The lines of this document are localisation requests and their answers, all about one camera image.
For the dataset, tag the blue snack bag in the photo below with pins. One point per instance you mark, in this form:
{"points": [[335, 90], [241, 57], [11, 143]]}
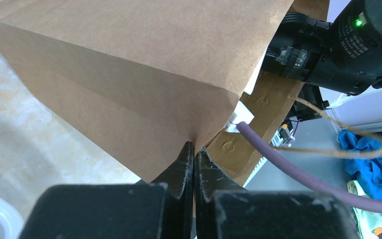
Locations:
{"points": [[368, 172]]}

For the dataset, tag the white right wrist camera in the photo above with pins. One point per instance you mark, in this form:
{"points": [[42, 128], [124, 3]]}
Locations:
{"points": [[240, 114]]}

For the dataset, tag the white plastic basket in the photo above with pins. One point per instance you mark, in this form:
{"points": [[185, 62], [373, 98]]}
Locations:
{"points": [[11, 221]]}

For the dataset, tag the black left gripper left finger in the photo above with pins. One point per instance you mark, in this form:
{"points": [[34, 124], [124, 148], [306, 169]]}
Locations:
{"points": [[161, 209]]}

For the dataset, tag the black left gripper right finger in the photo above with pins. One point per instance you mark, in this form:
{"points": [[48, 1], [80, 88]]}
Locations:
{"points": [[226, 210]]}

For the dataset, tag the brown paper bag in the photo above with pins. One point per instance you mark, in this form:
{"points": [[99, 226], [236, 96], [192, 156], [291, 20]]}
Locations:
{"points": [[139, 78]]}

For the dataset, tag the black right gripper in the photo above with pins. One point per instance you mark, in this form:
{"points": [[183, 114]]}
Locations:
{"points": [[296, 47]]}

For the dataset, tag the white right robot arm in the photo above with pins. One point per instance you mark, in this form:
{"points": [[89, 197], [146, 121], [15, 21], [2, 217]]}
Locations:
{"points": [[344, 55]]}

